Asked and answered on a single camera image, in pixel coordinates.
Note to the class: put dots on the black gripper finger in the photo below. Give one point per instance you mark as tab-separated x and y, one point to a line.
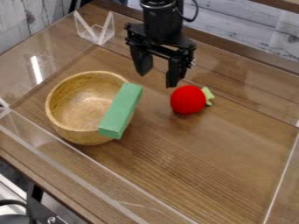
141	58
176	71

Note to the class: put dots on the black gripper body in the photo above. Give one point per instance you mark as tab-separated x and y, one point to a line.
176	46

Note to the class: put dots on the green foam stick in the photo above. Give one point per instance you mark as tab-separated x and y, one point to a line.
116	118

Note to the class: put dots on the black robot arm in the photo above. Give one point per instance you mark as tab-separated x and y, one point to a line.
157	37

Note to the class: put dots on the brown wooden bowl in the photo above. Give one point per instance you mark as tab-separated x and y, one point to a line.
77	103

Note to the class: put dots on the red toy tomato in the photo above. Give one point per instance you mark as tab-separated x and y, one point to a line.
189	99

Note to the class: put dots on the clear acrylic corner bracket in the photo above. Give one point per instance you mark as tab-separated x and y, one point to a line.
97	34

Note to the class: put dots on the clear acrylic tray wall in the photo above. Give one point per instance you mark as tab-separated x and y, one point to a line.
221	167

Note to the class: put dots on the black table leg bracket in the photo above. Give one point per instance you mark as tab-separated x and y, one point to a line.
40	213

